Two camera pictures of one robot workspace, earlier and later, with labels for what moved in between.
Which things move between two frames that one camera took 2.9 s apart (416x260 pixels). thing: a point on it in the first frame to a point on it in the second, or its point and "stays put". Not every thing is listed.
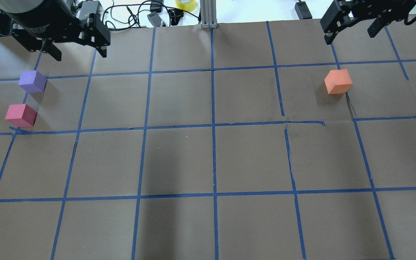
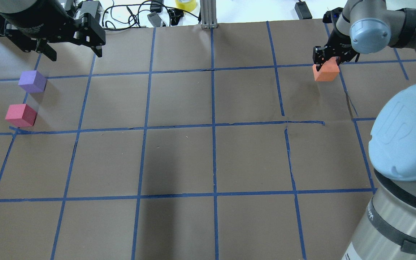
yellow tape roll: (189, 5) stays put
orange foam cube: (338, 81) to (328, 71)
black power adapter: (302, 10) stays put
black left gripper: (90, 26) stays put
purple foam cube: (32, 81) stays put
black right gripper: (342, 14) to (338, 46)
